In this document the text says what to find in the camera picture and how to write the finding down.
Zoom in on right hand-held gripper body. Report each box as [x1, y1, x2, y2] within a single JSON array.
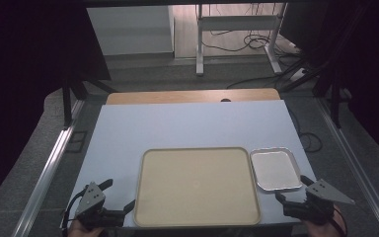
[[282, 178, 356, 227]]

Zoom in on black floor socket cover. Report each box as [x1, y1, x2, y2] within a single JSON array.
[[66, 130, 89, 154]]

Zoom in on wooden table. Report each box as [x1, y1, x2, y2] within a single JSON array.
[[106, 87, 281, 106]]

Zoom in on white board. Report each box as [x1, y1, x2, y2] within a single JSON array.
[[59, 99, 318, 230]]

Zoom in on small silver metal tray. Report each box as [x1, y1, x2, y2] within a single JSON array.
[[250, 146, 304, 193]]

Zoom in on white panel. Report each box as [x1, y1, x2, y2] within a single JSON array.
[[86, 5, 176, 57]]

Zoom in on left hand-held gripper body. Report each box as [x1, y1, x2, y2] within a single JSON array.
[[74, 181, 126, 231]]

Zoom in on white metal desk frame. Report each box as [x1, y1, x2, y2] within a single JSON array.
[[195, 3, 289, 77]]

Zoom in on black looped cable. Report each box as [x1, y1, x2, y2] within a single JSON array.
[[287, 108, 324, 154]]

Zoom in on black metal stand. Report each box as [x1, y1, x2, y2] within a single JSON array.
[[61, 70, 117, 130], [277, 6, 359, 129]]

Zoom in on black floor cables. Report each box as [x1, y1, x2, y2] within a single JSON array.
[[200, 3, 305, 91]]

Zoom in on person's left hand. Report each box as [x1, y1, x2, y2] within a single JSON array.
[[66, 219, 105, 237]]

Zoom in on large beige plastic tray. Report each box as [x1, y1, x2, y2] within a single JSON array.
[[132, 146, 262, 229]]

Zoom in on aluminium rail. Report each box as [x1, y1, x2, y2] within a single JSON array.
[[11, 99, 86, 237], [315, 98, 379, 237]]

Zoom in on person's right hand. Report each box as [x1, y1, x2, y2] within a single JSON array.
[[302, 204, 347, 237]]

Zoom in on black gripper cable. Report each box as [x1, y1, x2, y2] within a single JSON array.
[[329, 205, 348, 237], [60, 186, 89, 237]]

